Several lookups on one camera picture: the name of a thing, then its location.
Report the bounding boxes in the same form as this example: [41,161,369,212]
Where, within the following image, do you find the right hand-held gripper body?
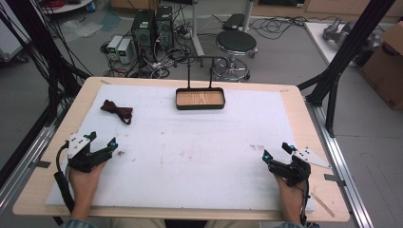
[268,147,333,188]

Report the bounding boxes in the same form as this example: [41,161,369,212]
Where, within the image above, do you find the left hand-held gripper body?
[67,133,107,174]

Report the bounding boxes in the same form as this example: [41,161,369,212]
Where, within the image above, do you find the person's right hand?
[274,175,306,210]

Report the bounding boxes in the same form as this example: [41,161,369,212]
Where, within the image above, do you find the person's left hand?
[68,161,107,205]

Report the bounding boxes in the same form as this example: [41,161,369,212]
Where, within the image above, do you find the dark red bow tie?
[100,99,134,125]

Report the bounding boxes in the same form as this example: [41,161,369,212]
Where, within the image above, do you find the grey tape strip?
[29,160,52,169]
[323,173,347,187]

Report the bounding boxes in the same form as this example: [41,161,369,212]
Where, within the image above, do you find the thin wooden stick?
[311,192,336,219]

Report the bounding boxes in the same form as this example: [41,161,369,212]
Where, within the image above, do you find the white foam mat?
[45,83,317,213]

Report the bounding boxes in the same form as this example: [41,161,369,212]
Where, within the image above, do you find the black stand with wooden tray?
[175,55,227,111]

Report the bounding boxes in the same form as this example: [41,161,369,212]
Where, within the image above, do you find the grey power supply unit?
[117,38,134,66]
[106,34,125,62]

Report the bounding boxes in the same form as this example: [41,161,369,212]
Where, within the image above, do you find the computer towers on floor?
[99,6,229,80]

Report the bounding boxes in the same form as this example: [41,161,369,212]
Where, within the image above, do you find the black computer tower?
[154,5,175,52]
[130,9,157,63]

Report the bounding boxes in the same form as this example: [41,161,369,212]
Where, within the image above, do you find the black round stool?
[212,29,259,83]

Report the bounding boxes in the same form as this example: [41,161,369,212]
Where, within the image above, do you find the brown cardboard box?
[358,21,403,112]

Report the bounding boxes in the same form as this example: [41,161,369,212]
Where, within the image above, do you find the round white table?
[40,0,95,15]

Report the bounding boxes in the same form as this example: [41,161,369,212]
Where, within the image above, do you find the black flat case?
[221,12,246,31]

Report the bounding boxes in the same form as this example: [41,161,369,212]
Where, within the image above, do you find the white table leg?
[189,0,206,59]
[241,0,257,33]

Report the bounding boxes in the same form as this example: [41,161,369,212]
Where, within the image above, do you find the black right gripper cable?
[298,179,312,226]

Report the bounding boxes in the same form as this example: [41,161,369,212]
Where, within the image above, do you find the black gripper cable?
[298,179,312,226]
[52,141,76,214]

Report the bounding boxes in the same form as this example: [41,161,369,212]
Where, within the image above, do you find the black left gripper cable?
[52,141,76,214]

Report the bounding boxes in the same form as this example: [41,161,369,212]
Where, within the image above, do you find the aluminium rail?
[304,96,375,228]
[0,107,69,217]

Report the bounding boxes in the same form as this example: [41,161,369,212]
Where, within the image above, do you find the black metal frame stand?
[297,0,397,139]
[0,0,93,188]

